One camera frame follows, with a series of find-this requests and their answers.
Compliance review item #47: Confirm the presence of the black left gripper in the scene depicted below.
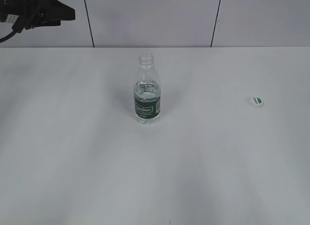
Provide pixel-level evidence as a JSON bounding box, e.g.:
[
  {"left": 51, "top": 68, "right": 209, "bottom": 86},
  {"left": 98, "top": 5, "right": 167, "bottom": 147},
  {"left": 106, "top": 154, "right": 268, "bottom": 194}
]
[{"left": 0, "top": 0, "right": 76, "bottom": 30}]

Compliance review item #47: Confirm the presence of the clear Cestbon water bottle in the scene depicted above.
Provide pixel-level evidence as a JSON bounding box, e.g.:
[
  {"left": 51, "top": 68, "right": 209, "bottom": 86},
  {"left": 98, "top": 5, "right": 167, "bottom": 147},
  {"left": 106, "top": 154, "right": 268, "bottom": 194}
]
[{"left": 133, "top": 54, "right": 161, "bottom": 124}]

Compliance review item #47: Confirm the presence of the white green bottle cap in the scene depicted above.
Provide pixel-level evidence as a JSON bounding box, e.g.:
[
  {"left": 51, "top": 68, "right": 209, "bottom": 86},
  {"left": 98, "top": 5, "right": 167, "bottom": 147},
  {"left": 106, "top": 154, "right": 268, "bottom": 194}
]
[{"left": 248, "top": 97, "right": 264, "bottom": 108}]

